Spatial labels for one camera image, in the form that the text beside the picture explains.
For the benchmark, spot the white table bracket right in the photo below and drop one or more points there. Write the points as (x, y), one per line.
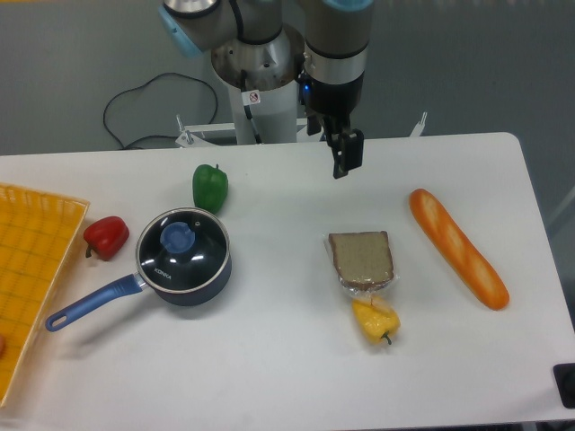
(419, 127)

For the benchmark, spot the green bell pepper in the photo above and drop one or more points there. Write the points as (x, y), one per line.
(209, 188)

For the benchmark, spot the glass lid blue knob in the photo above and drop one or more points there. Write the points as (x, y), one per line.
(185, 251)

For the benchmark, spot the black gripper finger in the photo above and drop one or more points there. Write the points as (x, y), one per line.
(347, 152)
(331, 130)

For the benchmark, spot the yellow wicker basket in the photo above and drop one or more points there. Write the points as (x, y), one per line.
(38, 234)

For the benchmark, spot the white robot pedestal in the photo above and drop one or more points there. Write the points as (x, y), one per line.
(262, 88)

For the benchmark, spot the orange baguette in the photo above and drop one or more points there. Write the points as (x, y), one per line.
(458, 251)

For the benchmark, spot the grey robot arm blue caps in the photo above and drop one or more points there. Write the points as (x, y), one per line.
(336, 34)

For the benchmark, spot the white mounting frame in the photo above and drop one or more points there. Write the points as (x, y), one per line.
(202, 134)

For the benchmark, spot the wrapped bread slice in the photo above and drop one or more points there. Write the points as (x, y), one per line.
(363, 263)

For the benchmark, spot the yellow bell pepper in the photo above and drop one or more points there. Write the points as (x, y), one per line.
(377, 319)

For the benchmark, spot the black corner device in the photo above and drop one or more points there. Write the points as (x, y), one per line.
(564, 375)

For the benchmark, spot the red bell pepper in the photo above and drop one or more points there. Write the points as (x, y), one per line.
(105, 237)

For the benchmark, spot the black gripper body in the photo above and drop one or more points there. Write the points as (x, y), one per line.
(331, 102)

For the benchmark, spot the dark blue saucepan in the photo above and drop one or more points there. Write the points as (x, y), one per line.
(129, 285)

